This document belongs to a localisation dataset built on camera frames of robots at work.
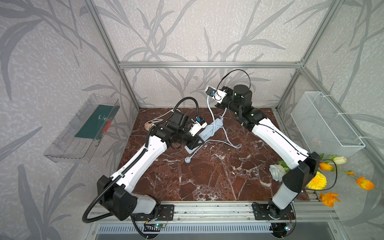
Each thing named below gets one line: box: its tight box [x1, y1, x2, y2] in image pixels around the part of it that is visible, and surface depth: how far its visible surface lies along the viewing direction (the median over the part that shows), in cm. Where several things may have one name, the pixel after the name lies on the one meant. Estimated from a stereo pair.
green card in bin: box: [74, 104, 114, 139], surface depth 71 cm
